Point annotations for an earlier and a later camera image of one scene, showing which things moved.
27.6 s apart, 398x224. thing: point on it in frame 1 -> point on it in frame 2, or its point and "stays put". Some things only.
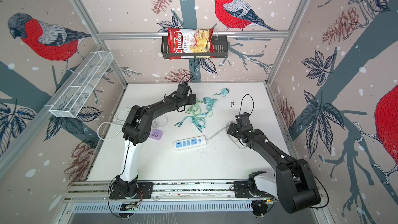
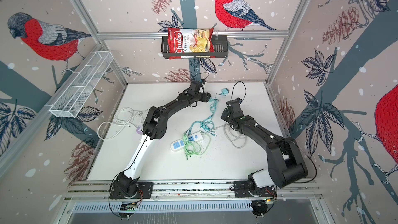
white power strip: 189,142 stays put
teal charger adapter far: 225,91 stays put
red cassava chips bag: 186,40 stays put
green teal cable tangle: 199,111 -> 196,139
